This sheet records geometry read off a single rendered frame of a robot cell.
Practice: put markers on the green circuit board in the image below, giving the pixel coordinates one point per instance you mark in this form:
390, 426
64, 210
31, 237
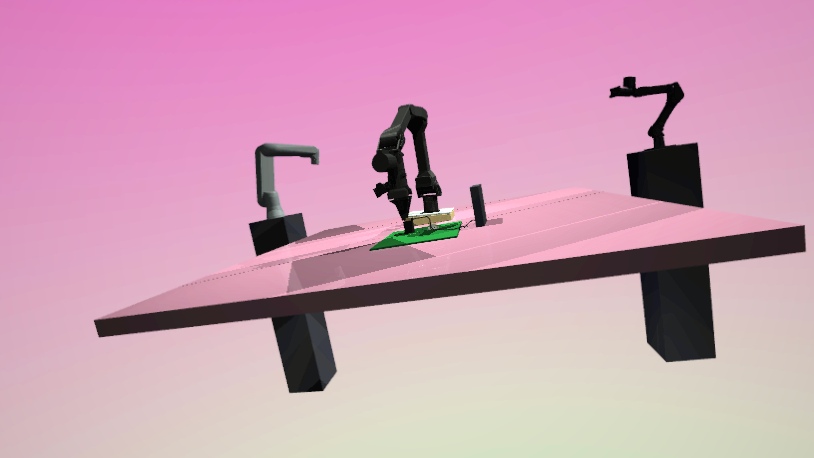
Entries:
421, 235

